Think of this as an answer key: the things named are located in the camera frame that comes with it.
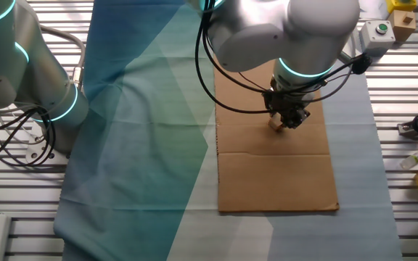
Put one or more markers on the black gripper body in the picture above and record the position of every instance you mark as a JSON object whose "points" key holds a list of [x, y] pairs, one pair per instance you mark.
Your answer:
{"points": [[287, 103]]}

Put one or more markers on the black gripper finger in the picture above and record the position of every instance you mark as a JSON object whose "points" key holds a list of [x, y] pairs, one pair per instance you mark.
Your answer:
{"points": [[294, 119], [272, 114]]}

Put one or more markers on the small wooden cube block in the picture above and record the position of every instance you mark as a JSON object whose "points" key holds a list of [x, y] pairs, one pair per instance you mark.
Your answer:
{"points": [[275, 125]]}

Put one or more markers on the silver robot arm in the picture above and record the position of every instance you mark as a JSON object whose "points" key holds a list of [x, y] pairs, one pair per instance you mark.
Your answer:
{"points": [[285, 32]]}

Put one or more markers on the brown cardboard sheet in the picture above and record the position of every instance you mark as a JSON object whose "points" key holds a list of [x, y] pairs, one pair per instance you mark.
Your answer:
{"points": [[267, 174]]}

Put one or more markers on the grey box green button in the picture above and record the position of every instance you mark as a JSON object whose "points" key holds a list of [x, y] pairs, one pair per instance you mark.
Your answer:
{"points": [[377, 41]]}

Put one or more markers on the white paper sheet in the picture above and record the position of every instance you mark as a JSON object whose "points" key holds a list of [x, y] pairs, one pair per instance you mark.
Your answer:
{"points": [[374, 7]]}

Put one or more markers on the wooden box with hole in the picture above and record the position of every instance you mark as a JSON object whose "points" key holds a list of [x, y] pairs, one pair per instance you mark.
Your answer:
{"points": [[401, 30]]}

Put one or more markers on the blue green patterned cloth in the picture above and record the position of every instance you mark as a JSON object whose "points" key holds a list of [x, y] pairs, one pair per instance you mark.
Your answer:
{"points": [[140, 145]]}

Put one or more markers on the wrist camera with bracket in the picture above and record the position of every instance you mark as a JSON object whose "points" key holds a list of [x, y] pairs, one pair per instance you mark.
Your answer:
{"points": [[361, 64]]}

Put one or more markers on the yellow switch box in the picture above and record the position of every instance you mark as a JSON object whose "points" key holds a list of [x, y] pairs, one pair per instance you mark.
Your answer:
{"points": [[401, 5]]}

